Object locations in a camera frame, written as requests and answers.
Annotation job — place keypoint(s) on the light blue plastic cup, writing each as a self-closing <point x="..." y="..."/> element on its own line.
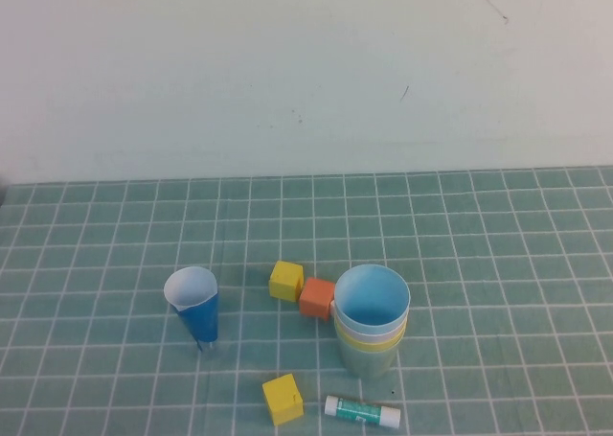
<point x="373" y="306"/>

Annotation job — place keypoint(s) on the white green glue stick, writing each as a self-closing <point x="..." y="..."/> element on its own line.
<point x="361" y="411"/>

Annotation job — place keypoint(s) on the green grid cutting mat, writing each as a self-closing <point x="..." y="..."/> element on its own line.
<point x="479" y="359"/>

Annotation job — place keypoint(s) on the green plastic cup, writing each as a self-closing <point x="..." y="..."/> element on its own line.
<point x="369" y="365"/>

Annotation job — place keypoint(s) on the yellow wooden cube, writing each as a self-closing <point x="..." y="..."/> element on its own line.
<point x="282" y="402"/>
<point x="285" y="282"/>

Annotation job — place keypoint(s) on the blue paper cone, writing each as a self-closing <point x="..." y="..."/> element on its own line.
<point x="201" y="316"/>

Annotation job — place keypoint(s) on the pink plastic cup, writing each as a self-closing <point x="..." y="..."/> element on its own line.
<point x="352" y="331"/>

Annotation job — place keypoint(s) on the orange wooden cube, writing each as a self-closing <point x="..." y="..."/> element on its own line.
<point x="316" y="299"/>

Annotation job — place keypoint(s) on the yellow plastic cup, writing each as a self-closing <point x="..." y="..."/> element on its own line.
<point x="364" y="346"/>

